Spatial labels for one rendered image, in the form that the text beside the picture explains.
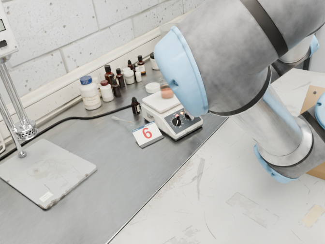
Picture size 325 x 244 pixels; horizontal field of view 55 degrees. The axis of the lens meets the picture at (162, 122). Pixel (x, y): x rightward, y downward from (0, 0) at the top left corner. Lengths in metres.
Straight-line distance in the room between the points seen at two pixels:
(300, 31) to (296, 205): 0.56
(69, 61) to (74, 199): 0.68
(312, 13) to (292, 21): 0.03
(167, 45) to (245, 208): 0.55
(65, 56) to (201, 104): 1.06
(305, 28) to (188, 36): 0.13
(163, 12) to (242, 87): 1.47
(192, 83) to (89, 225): 0.57
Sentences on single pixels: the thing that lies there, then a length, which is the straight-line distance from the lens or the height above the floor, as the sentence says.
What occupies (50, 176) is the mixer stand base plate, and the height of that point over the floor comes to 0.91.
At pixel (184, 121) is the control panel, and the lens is 1.07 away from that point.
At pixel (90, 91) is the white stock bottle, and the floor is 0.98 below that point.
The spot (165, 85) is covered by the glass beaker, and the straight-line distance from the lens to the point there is 1.09.
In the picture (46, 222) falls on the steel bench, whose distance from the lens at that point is 0.92.
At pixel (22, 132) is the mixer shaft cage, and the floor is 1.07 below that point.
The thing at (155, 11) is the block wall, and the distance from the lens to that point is 1.79.
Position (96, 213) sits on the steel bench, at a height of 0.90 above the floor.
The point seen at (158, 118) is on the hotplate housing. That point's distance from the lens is 1.07.
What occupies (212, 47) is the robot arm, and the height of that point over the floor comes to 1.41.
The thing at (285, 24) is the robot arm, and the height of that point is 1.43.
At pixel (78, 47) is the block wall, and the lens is 1.44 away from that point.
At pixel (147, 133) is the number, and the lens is 1.07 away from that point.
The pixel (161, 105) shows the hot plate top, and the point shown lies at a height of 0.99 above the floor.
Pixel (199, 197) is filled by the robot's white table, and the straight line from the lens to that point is 0.87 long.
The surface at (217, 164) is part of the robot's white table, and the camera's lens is 0.96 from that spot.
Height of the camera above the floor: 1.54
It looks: 34 degrees down
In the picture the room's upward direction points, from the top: 8 degrees counter-clockwise
